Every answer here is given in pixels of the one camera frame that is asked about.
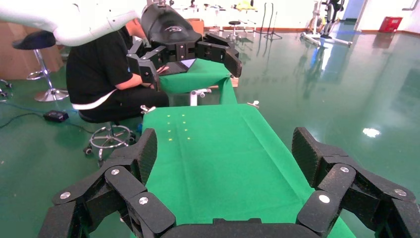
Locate red box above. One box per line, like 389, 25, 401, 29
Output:
379, 16, 404, 34

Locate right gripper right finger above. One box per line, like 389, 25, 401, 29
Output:
291, 127, 420, 238

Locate open dark laptop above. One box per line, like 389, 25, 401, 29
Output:
157, 58, 197, 77

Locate black swivel stool chrome base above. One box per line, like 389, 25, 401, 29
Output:
78, 112, 137, 162

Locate green table cloth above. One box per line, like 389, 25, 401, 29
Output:
129, 103, 357, 238
159, 58, 239, 106

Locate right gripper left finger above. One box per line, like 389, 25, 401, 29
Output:
38, 128, 176, 238

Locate white table leg bracket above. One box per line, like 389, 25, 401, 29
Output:
189, 88, 213, 107

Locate seated person black clothes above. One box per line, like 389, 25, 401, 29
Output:
65, 18, 171, 124

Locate brown cardboard box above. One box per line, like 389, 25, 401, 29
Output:
187, 18, 205, 35

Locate black bar stool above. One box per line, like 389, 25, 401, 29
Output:
12, 30, 69, 103

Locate black power adapter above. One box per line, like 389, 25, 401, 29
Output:
43, 110, 69, 123

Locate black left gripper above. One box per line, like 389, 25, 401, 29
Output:
126, 3, 244, 93

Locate white metal stand frame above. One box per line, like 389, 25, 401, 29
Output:
300, 0, 353, 48

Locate small black round stool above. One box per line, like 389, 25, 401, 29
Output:
228, 20, 244, 42

